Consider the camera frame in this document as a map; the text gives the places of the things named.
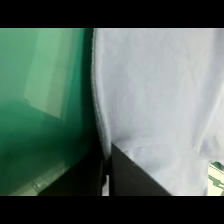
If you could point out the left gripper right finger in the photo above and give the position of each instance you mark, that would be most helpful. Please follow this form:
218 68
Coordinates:
131 178

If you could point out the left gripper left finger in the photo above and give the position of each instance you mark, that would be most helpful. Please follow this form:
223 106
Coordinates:
84 180

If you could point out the light blue shirt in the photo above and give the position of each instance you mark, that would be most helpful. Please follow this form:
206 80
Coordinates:
156 96

